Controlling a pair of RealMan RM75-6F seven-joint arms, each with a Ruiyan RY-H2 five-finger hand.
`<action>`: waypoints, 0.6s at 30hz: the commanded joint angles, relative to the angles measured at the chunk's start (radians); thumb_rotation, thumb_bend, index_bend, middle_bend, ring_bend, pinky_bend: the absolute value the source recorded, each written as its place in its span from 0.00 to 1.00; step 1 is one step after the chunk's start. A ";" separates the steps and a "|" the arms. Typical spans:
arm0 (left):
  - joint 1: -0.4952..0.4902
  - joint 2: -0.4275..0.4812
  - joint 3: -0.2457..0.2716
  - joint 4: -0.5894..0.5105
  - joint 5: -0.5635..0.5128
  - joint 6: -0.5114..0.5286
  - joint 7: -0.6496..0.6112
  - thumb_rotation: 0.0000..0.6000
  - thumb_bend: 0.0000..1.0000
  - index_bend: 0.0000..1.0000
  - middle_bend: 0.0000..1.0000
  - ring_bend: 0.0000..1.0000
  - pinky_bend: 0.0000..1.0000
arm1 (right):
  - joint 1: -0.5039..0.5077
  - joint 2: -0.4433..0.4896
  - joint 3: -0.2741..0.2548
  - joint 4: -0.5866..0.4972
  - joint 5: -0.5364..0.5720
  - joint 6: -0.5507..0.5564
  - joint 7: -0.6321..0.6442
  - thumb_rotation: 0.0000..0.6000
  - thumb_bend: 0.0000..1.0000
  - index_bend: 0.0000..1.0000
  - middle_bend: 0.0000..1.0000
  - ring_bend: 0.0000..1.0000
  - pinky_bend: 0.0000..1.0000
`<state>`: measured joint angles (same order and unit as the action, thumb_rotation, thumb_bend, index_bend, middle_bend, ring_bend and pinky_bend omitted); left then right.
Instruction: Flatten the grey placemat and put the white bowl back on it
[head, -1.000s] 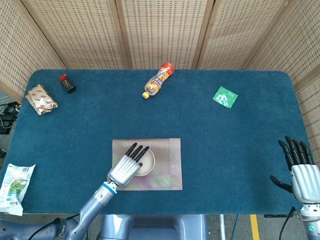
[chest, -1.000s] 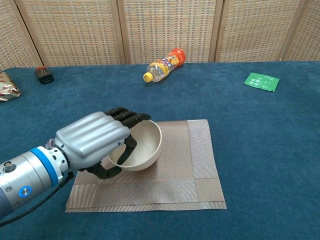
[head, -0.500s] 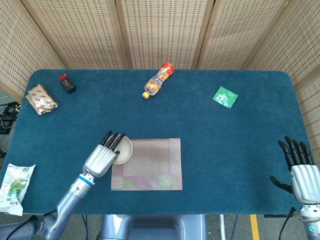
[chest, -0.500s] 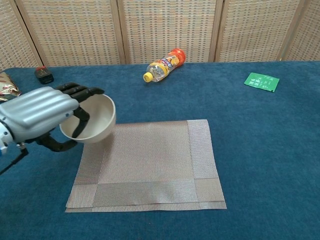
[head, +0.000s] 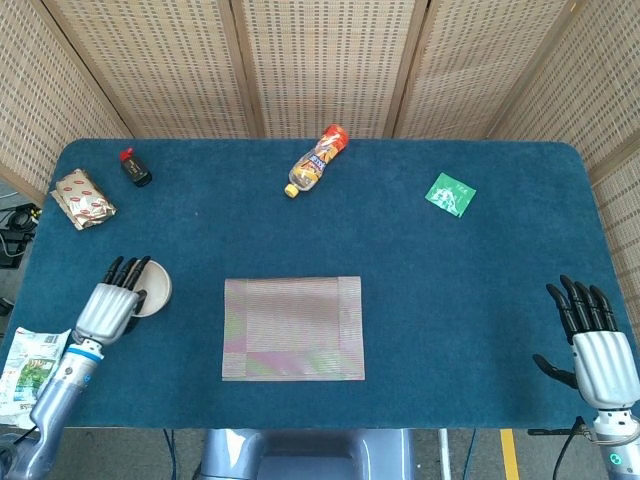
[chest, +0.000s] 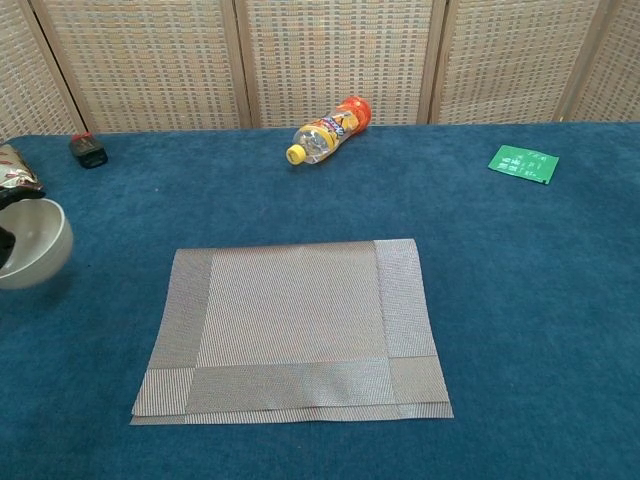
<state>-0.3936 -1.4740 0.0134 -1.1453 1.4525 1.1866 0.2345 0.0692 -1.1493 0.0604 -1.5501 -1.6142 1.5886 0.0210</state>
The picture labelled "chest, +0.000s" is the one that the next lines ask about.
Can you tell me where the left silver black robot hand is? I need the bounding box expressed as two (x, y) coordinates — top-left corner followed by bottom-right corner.
(0, 188), (47, 266)

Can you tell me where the white bowl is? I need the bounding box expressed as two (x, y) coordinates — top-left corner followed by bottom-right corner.
(0, 197), (75, 291)

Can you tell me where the grey woven placemat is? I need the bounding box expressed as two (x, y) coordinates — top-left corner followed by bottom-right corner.
(129, 238), (455, 426)

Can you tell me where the small black bottle red cap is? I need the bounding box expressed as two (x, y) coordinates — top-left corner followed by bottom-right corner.
(68, 132), (109, 170)

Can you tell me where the plastic bottle orange label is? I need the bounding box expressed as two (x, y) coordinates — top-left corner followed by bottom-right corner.
(285, 95), (374, 166)

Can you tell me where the woven bamboo folding screen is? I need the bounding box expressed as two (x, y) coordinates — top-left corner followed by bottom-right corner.
(0, 0), (640, 144)

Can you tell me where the blue felt table cover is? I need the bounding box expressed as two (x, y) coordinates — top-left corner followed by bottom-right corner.
(0, 121), (640, 480)

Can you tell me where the green tea sachet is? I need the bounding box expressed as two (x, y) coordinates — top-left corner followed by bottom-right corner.
(487, 144), (560, 185)

